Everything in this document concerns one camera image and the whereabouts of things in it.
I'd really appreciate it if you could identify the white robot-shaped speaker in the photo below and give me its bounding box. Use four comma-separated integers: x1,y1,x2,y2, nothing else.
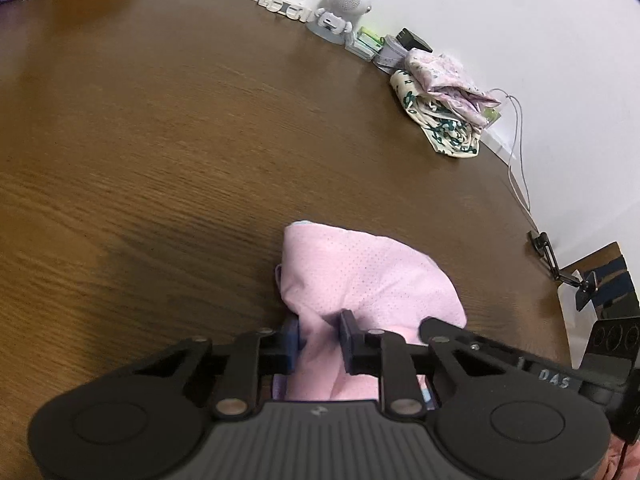
305,0,374,44

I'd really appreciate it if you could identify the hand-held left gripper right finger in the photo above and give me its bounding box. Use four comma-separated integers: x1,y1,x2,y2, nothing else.
339,311,506,418

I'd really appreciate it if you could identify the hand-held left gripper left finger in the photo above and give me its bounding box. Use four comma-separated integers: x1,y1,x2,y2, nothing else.
135,316,303,421

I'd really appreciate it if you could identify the small black box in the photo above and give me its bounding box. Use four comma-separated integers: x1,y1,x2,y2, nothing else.
395,27,434,54

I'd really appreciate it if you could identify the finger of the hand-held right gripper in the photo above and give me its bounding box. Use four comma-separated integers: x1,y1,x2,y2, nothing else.
419,317,525,377

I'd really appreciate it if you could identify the person's right forearm pink sleeve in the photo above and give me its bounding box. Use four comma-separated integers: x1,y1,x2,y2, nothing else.
597,437,640,480

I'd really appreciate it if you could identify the folded white green-print garment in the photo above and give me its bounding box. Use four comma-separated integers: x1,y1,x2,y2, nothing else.
389,69,482,160

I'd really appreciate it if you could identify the pink blue purple-trimmed vest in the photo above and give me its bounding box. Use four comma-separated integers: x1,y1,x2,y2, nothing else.
272,220,469,402

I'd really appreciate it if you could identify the folded pink floral garment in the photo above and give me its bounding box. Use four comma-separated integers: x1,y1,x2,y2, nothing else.
403,50,501,129

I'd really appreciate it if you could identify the white charging cable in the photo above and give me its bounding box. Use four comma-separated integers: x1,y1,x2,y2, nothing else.
487,87,534,214

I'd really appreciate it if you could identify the black articulated phone holder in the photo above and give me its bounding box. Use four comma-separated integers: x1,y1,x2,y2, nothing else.
527,230,599,312

